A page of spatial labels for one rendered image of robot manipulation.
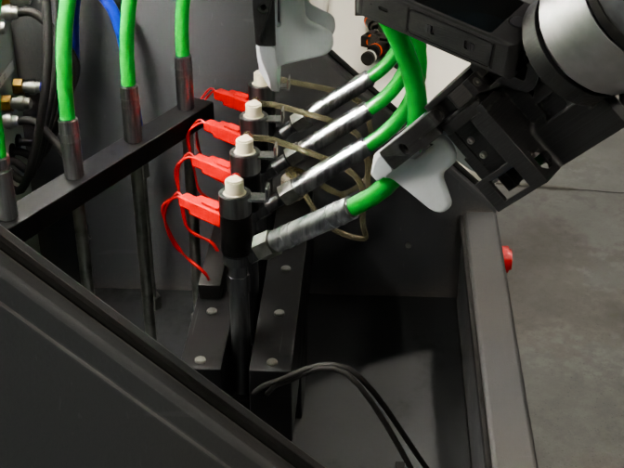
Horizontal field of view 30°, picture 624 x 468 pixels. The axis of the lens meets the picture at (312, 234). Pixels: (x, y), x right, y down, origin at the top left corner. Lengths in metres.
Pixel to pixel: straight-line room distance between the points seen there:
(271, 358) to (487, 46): 0.45
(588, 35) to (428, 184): 0.19
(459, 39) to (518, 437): 0.43
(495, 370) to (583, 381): 1.62
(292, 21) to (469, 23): 0.25
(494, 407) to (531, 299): 1.92
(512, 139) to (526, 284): 2.32
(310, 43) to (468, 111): 0.23
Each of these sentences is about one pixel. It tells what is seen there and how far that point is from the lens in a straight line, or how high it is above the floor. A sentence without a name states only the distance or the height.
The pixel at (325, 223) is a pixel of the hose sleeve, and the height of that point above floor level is 1.17.
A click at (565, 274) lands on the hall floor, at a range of 3.08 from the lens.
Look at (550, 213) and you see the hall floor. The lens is 3.36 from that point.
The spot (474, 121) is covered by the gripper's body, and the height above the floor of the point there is 1.30.
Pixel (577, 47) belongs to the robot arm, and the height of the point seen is 1.37.
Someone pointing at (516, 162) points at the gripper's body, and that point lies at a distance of 0.71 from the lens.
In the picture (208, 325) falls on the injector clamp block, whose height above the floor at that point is 0.98.
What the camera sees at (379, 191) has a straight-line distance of 0.83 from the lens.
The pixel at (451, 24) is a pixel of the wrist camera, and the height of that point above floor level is 1.36.
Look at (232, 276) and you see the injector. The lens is 1.03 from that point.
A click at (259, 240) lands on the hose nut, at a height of 1.14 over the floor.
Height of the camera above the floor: 1.59
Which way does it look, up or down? 30 degrees down
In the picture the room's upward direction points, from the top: straight up
